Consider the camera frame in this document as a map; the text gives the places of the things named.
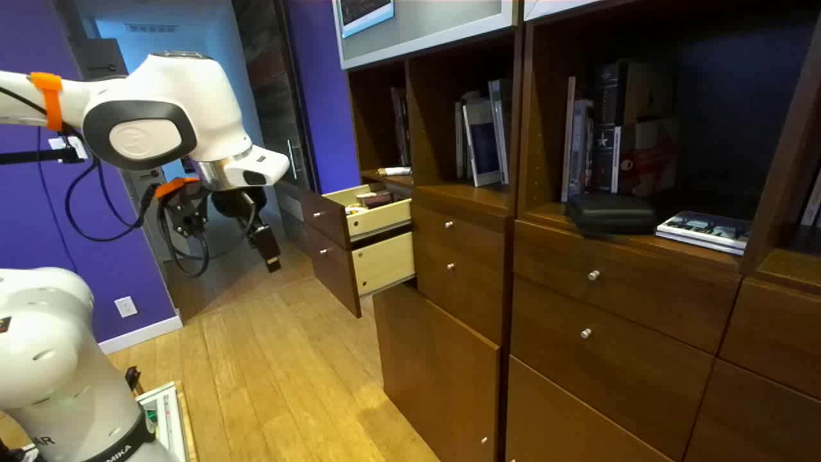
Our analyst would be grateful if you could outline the flat lying white book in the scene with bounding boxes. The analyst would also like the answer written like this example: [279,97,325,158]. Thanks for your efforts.
[654,208,754,260]

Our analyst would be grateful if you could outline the black zip case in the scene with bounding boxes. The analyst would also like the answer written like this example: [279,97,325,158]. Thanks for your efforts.
[565,193,659,237]

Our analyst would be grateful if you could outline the black wrist camera orange mount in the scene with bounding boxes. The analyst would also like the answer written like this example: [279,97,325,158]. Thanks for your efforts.
[154,174,214,261]

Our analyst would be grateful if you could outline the dark object in drawer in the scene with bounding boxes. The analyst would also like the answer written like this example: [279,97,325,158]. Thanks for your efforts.
[355,188,393,208]

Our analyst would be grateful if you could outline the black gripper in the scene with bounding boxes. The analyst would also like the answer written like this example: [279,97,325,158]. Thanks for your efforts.
[209,186,286,274]

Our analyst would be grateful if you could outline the white wall outlet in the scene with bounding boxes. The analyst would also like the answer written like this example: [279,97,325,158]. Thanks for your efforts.
[112,292,141,321]

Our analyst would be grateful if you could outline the light upright books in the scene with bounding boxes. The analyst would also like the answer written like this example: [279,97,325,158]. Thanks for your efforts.
[798,167,821,232]

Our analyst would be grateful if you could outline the pale upright book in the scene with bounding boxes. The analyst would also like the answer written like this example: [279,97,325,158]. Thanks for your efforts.
[486,78,514,188]

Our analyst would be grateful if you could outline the grey upright book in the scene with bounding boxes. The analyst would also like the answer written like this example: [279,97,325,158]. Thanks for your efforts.
[569,97,596,206]

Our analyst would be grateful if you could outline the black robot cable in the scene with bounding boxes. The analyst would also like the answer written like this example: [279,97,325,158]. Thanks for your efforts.
[65,158,214,279]

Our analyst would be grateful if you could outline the black upright binder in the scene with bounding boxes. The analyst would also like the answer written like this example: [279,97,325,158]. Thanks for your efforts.
[594,59,628,197]

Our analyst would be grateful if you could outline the dark wooden cabinet unit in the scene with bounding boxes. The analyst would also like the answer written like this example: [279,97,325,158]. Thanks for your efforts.
[346,0,821,462]

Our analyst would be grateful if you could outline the framed wall picture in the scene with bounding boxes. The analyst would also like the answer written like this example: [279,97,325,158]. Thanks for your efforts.
[338,0,399,41]

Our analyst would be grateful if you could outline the dark upright books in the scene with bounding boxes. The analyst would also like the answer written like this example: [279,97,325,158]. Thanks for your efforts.
[388,82,414,167]

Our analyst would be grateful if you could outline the thin white upright book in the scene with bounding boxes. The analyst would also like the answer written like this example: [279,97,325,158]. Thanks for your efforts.
[559,75,581,206]

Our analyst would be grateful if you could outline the red brown box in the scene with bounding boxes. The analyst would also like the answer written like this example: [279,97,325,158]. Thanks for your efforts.
[622,61,685,200]

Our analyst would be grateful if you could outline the white floor box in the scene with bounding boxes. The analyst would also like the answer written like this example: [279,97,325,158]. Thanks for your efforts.
[136,380,198,462]

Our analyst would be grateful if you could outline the wooden drawer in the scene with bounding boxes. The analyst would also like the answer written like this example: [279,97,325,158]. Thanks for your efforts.
[301,224,418,321]
[299,183,415,251]

